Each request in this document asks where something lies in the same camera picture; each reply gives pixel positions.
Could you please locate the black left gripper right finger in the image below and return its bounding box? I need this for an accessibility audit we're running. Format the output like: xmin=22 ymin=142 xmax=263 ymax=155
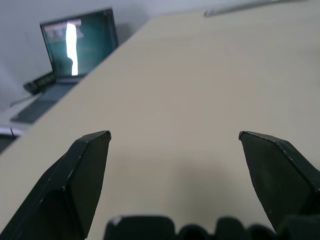
xmin=238 ymin=130 xmax=320 ymax=235

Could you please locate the open laptop with lit screen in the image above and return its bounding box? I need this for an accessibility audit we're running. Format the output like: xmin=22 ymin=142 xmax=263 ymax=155
xmin=9 ymin=8 xmax=120 ymax=125

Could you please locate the black device with cable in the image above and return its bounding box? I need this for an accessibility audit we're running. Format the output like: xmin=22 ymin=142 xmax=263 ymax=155
xmin=9 ymin=71 xmax=57 ymax=108

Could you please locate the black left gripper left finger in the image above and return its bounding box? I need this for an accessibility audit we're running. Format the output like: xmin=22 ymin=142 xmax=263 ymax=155
xmin=0 ymin=130 xmax=112 ymax=240

